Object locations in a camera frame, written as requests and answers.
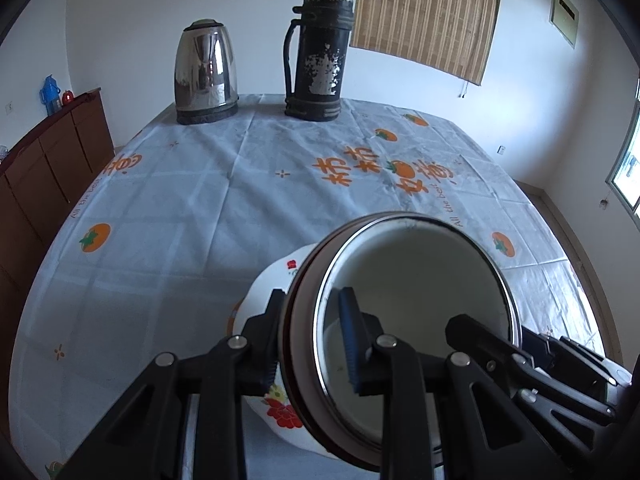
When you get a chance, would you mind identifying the white orange printed tablecloth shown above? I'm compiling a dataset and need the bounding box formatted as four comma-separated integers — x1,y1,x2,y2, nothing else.
7,92,623,480

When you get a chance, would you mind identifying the stainless steel electric kettle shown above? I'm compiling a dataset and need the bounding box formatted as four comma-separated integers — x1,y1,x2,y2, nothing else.
173,19,240,126

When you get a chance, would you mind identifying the red flower white plate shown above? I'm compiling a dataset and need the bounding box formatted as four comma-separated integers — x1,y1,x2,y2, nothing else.
227,244,351,461

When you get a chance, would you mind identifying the pale green wall panel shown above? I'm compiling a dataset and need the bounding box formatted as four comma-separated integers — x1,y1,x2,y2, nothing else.
550,0,580,50

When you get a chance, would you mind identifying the large bamboo roller blind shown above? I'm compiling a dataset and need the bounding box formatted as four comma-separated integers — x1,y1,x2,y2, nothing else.
350,0,505,86

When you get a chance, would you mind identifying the red plastic bowl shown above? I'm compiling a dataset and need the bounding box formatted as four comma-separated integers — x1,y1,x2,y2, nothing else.
279,211,524,472

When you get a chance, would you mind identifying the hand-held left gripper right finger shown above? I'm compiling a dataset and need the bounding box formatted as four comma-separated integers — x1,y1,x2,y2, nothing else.
337,287,571,480

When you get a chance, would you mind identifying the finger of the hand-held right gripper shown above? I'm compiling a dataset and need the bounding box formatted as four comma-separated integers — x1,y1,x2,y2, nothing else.
521,331,632,392
445,314,617,427

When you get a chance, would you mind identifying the white enamel bowl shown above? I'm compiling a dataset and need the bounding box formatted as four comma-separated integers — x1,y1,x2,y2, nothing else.
292,214,522,463

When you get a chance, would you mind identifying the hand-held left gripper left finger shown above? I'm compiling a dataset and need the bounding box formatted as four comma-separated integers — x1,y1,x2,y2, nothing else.
65,287,288,480

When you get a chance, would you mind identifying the sliding glass window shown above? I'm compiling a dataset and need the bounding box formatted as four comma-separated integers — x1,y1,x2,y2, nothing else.
605,67,640,228

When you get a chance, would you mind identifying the worn black thermos flask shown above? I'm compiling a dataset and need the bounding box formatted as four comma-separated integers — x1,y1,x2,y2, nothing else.
283,0,355,122

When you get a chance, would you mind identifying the blue plastic bottle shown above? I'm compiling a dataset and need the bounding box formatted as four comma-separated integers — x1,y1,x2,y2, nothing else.
40,75,62,115

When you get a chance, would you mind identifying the brown wooden cabinet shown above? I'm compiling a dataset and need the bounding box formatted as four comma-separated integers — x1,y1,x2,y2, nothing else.
0,89,117,311

